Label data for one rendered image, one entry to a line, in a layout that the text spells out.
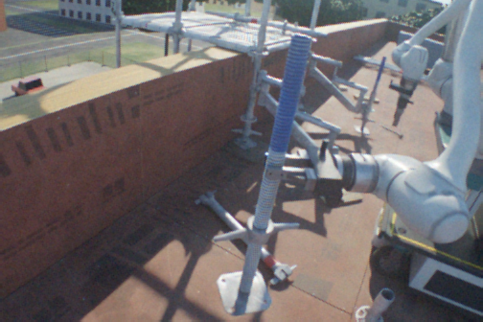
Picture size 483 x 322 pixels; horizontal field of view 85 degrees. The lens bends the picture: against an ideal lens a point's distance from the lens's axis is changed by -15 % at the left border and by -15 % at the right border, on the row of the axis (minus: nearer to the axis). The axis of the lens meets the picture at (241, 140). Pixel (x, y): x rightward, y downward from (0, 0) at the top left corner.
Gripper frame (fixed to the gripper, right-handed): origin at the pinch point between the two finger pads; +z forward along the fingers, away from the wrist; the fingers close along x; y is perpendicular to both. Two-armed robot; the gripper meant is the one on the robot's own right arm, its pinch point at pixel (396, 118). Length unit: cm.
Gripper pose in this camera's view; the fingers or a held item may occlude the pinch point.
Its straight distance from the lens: 171.2
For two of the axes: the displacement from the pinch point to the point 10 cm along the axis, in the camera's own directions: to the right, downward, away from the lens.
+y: 8.7, 3.4, -3.6
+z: -1.3, 8.6, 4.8
